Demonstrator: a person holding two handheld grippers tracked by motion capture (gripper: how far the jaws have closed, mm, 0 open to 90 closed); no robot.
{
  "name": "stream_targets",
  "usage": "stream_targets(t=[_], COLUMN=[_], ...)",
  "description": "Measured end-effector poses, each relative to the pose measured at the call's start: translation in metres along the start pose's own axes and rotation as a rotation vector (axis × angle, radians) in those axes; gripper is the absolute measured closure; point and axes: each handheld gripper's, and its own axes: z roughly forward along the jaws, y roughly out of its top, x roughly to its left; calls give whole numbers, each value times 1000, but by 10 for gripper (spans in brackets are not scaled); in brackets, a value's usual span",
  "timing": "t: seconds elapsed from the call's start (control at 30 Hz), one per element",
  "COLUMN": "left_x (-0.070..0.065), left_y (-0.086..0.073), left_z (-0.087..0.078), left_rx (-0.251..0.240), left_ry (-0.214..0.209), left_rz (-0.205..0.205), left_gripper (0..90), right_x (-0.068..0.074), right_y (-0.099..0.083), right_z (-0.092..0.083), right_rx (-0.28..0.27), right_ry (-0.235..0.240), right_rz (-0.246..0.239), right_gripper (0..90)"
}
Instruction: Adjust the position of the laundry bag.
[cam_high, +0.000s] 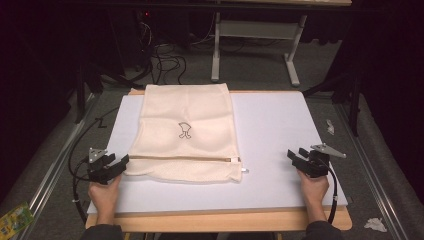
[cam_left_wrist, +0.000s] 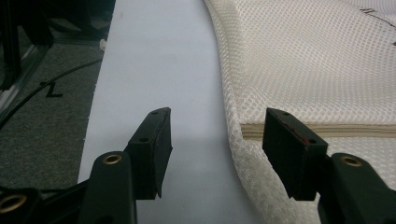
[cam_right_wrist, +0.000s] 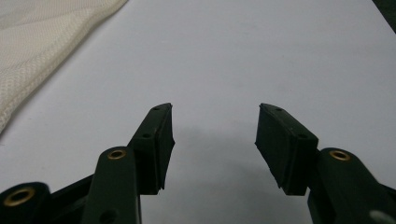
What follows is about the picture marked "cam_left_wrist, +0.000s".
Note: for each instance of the small white paper scrap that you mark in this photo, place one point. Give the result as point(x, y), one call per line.
point(102, 45)

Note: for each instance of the thin wooden board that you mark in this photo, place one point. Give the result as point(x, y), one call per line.
point(358, 131)

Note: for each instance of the metal floor rail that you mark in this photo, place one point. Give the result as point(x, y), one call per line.
point(21, 79)

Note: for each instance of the cream mesh laundry bag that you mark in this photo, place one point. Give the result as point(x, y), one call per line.
point(295, 62)

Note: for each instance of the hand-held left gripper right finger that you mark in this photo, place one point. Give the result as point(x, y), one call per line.
point(292, 155)

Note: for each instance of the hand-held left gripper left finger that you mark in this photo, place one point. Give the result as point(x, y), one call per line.
point(151, 155)

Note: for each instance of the white table board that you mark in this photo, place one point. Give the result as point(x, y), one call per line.
point(162, 62)

